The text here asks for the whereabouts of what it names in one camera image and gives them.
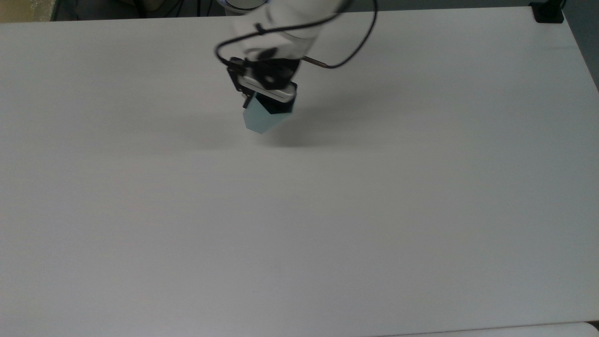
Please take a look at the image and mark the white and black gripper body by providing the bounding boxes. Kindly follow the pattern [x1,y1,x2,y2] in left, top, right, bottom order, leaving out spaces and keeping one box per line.
[227,56,300,104]

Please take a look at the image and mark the light teal paper cup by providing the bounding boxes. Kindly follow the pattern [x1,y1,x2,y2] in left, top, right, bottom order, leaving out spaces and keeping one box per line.
[244,94,287,135]

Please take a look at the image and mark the yellow-brown board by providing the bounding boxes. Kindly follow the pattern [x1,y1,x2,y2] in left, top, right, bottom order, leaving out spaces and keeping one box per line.
[0,0,58,23]

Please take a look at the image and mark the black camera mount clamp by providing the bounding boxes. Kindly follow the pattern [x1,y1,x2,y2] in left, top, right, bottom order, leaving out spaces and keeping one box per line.
[529,0,566,24]

